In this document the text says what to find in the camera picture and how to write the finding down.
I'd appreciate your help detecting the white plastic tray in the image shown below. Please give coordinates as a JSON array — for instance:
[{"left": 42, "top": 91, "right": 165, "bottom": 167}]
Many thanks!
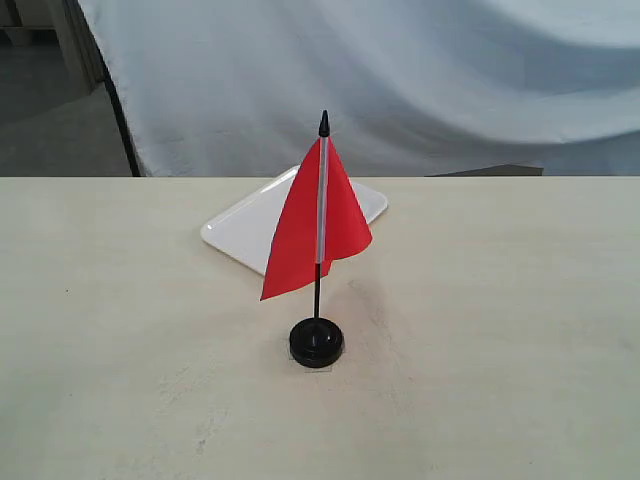
[{"left": 199, "top": 165, "right": 390, "bottom": 278}]

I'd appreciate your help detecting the red flag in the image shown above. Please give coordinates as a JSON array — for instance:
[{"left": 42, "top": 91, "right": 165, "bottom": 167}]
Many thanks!
[{"left": 261, "top": 111, "right": 372, "bottom": 300}]

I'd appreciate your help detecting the black round flag base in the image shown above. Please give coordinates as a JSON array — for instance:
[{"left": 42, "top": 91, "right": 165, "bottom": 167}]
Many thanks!
[{"left": 289, "top": 317, "right": 344, "bottom": 369}]

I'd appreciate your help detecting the wooden furniture in background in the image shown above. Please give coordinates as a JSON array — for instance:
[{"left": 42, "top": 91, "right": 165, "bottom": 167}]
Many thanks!
[{"left": 1, "top": 0, "right": 104, "bottom": 95}]

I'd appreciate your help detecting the white backdrop cloth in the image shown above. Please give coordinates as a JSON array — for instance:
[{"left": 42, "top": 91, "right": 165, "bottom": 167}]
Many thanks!
[{"left": 81, "top": 1, "right": 639, "bottom": 176}]

